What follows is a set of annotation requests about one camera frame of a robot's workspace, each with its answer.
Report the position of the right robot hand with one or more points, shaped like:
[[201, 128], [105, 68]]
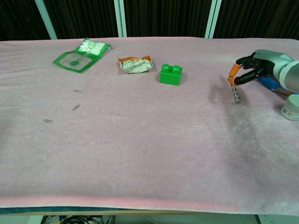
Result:
[[268, 61]]

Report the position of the orange handle with bead chain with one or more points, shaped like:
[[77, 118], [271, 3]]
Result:
[[235, 93]]

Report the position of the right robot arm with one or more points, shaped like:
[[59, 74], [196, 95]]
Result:
[[290, 77]]

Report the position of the blue snack bag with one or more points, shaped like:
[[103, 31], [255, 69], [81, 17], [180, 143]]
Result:
[[271, 83]]

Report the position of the black curtain panel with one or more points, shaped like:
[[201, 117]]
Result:
[[257, 18], [81, 17], [165, 17], [18, 18]]

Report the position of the white plastic jar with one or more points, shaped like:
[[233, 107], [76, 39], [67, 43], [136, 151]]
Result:
[[292, 107]]

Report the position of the green toy brick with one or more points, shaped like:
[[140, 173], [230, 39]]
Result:
[[170, 75]]

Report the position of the orange silver snack wrapper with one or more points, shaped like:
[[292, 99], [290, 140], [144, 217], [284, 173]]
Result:
[[135, 65]]

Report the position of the pink table cloth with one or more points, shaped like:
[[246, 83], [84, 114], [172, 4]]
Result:
[[140, 140]]

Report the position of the green wet wipe packet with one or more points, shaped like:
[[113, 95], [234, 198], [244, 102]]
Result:
[[77, 60]]

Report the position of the white partition post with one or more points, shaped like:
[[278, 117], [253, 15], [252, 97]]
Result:
[[213, 18], [46, 18], [120, 17]]

